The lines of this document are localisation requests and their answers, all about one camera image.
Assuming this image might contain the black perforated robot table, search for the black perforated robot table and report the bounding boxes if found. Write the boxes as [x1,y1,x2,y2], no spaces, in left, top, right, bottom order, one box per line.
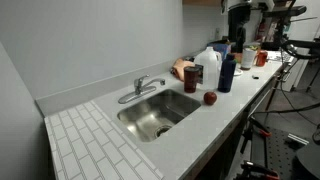
[249,125,320,180]

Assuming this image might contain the white brick pattern mat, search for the white brick pattern mat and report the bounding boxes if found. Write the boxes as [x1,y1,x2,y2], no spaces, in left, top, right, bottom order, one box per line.
[43,100,165,180]

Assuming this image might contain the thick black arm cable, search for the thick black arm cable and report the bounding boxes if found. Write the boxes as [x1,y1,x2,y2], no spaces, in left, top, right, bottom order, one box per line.
[279,39,320,62]

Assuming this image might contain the red apple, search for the red apple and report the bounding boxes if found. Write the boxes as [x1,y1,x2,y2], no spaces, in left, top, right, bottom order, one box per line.
[203,91,218,106]

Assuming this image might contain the silver metal bar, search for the silver metal bar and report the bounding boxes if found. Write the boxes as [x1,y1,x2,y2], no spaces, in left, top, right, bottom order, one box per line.
[287,133,310,146]

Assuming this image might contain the red mug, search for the red mug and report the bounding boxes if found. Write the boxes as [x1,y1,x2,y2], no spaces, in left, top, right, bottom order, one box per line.
[255,49,269,67]

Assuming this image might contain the white cup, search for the white cup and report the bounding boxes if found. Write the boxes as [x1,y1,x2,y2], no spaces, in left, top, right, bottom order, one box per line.
[240,47,258,71]

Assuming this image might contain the black orange handled clamp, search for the black orange handled clamp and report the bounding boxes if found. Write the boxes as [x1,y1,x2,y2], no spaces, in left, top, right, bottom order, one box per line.
[248,116,273,139]
[239,159,281,180]

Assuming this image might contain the thin black floor cable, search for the thin black floor cable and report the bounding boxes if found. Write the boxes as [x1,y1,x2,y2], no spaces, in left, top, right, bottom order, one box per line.
[252,101,320,116]

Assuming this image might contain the dark blue bottle cap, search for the dark blue bottle cap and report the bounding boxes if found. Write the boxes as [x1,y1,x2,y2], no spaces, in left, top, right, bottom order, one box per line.
[217,53,237,94]

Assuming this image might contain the blue box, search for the blue box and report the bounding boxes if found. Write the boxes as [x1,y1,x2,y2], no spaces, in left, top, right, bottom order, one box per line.
[207,40,232,62]

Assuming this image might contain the translucent plastic gallon jug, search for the translucent plastic gallon jug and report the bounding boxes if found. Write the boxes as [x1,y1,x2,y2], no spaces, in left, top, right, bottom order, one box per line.
[193,46,223,91]

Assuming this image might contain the chrome sink faucet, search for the chrome sink faucet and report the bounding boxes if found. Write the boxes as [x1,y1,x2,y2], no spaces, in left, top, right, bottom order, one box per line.
[117,74,167,105]

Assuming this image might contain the stainless steel sink basin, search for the stainless steel sink basin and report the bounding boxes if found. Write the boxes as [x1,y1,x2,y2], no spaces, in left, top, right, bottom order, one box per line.
[116,88,202,143]

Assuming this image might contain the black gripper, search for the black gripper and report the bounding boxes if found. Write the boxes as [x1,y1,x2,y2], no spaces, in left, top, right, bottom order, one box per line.
[228,3,252,54]

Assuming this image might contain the dark red tumbler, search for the dark red tumbler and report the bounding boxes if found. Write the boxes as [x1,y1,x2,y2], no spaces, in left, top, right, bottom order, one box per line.
[183,65,200,94]

